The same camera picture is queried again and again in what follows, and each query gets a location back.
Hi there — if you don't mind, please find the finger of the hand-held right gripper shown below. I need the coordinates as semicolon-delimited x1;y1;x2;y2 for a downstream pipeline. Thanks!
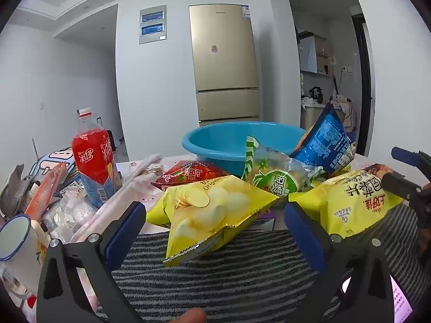
391;147;431;175
381;172;431;206

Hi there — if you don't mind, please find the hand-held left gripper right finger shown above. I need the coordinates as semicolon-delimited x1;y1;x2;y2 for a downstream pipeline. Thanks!
283;202;395;323

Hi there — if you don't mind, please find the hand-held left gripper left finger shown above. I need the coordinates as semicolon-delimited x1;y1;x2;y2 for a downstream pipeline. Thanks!
36;201;148;323

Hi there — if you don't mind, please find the purple box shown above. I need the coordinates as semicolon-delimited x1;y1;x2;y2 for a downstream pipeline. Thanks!
249;207;277;231

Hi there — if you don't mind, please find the yellow puffed snack bag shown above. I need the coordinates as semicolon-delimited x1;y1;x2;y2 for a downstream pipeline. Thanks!
288;163;405;239

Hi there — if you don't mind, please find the green snack bag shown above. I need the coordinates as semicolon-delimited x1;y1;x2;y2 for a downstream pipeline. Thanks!
241;135;325;197

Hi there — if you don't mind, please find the blue snack bag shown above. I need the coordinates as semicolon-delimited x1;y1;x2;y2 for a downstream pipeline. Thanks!
290;102;356;175

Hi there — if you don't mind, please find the yellow potato chip bag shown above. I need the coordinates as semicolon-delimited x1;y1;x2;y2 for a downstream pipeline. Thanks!
146;175;280;268

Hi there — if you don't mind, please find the red snack bag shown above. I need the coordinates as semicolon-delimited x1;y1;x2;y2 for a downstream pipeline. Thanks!
150;160;230;192

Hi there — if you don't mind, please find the blue plastic basin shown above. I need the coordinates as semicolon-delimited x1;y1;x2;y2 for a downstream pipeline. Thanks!
182;121;307;177

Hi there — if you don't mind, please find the person's left hand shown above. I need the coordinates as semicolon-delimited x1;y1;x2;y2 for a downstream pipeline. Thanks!
177;308;207;323

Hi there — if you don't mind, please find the clear plastic bag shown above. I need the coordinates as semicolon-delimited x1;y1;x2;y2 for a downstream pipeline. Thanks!
42;187;98;243

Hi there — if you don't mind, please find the hanging towel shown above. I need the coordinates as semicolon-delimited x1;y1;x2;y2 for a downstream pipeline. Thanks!
338;96;358;132

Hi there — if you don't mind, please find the red drink bottle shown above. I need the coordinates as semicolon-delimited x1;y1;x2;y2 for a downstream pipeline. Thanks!
72;108;123;209

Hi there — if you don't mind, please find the orange box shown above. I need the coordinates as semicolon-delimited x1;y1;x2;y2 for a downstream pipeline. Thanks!
23;161;68;221

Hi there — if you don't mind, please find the sink cabinet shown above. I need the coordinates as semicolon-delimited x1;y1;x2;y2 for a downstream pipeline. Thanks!
301;103;346;130

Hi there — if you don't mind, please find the black suitcase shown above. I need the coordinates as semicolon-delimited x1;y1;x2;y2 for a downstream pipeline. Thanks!
96;117;117;150

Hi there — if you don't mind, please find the blue white printed box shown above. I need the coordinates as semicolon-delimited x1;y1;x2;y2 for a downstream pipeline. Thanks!
32;146;83;192

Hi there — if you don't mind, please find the white enamel mug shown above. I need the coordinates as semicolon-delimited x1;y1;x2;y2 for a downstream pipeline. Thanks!
0;213;51;281

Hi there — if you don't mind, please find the mirror cabinet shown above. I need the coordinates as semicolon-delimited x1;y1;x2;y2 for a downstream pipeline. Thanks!
297;31;334;76

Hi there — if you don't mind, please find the gold refrigerator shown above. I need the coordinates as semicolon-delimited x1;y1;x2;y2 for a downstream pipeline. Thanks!
189;3;261;127

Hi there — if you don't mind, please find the grey wall electrical panel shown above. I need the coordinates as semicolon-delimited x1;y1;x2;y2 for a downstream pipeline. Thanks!
139;5;168;45

